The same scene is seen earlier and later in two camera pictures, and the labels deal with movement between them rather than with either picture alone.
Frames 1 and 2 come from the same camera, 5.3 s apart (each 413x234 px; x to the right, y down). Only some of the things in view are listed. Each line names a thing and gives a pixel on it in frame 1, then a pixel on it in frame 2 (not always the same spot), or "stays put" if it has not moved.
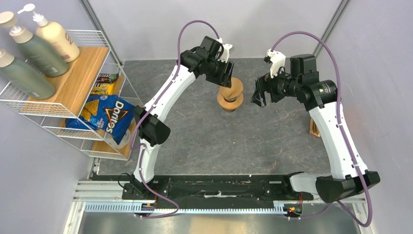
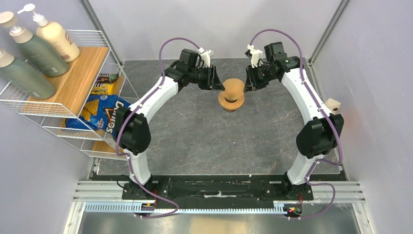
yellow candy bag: x=105 y=88 stays put
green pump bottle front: x=24 y=77 stays put
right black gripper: x=265 y=82 → x=252 y=71
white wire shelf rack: x=93 y=107 stays put
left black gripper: x=223 y=79 → x=213 y=81
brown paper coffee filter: x=234 y=91 stays put
